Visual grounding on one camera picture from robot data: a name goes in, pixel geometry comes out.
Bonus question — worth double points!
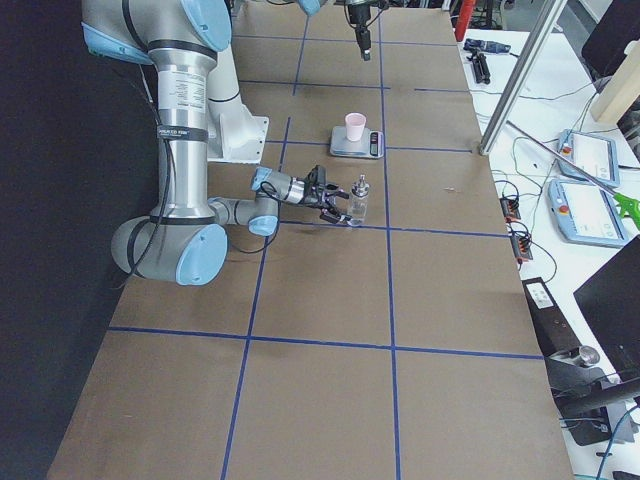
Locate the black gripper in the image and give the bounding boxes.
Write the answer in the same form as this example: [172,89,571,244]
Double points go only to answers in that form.
[302,165,352,224]
[347,2,371,61]

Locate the pink paper cup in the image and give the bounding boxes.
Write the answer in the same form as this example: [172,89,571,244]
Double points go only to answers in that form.
[344,112,367,142]

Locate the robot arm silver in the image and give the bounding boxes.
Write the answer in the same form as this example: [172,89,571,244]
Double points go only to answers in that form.
[82,1,348,285]
[269,0,388,61]

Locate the digital kitchen scale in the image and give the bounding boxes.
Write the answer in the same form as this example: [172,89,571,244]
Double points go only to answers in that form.
[329,125,385,159]

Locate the folded blue umbrella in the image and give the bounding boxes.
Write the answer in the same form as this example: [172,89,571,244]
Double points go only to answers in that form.
[463,38,511,54]

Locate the red object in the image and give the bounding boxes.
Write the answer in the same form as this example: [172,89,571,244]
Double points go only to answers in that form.
[454,0,476,42]

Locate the black tripod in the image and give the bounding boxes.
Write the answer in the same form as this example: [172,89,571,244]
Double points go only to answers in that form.
[467,47,491,85]

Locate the orange connector strip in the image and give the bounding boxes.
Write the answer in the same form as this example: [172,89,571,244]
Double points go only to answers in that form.
[499,195,533,265]

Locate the teach pendant near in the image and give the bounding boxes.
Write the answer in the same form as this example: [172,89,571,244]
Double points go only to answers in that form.
[547,179,629,248]

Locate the teach pendant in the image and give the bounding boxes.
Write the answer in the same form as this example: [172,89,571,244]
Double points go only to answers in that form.
[547,179,629,248]
[557,129,620,187]

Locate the black box device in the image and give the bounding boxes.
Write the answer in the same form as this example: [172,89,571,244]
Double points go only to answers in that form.
[522,277,593,368]

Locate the teach pendant far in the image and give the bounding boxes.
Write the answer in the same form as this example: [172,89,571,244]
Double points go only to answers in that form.
[557,129,620,187]

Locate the black monitor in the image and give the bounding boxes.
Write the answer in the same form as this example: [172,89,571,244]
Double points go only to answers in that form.
[574,238,640,380]

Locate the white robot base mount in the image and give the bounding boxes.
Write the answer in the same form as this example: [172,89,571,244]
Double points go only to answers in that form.
[207,97,269,164]

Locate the aluminium frame post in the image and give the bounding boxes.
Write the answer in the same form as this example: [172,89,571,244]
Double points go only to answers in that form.
[478,0,567,156]

